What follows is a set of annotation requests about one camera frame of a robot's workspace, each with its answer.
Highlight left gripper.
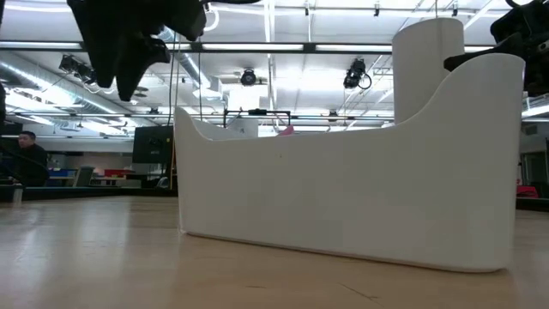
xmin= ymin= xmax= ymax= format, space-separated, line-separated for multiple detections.
xmin=66 ymin=0 xmax=172 ymax=102

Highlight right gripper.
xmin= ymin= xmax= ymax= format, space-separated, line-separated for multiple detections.
xmin=443 ymin=0 xmax=549 ymax=98

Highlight black studio spotlight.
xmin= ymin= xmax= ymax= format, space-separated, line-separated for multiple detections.
xmin=342 ymin=58 xmax=372 ymax=90
xmin=58 ymin=54 xmax=82 ymax=75
xmin=239 ymin=67 xmax=257 ymax=88
xmin=75 ymin=63 xmax=96 ymax=86

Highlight black monitor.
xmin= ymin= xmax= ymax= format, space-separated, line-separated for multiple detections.
xmin=131 ymin=124 xmax=175 ymax=165

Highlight red storage bin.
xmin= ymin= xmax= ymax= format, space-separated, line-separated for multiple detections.
xmin=104 ymin=168 xmax=135 ymax=179
xmin=514 ymin=185 xmax=540 ymax=199

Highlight grey waste bin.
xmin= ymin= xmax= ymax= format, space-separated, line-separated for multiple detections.
xmin=73 ymin=166 xmax=96 ymax=188

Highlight person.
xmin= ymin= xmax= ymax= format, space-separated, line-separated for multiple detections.
xmin=10 ymin=130 xmax=50 ymax=187

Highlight black overhead light beam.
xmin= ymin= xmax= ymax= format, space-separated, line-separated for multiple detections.
xmin=0 ymin=40 xmax=549 ymax=54

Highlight white plastic bin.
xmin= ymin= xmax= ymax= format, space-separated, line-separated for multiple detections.
xmin=173 ymin=53 xmax=525 ymax=274

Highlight silver ventilation duct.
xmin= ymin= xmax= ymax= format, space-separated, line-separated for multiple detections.
xmin=158 ymin=25 xmax=212 ymax=89
xmin=0 ymin=51 xmax=130 ymax=116

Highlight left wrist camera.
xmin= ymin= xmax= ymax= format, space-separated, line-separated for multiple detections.
xmin=169 ymin=0 xmax=208 ymax=43

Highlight black station frame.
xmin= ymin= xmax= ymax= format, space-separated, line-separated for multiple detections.
xmin=222 ymin=108 xmax=292 ymax=136

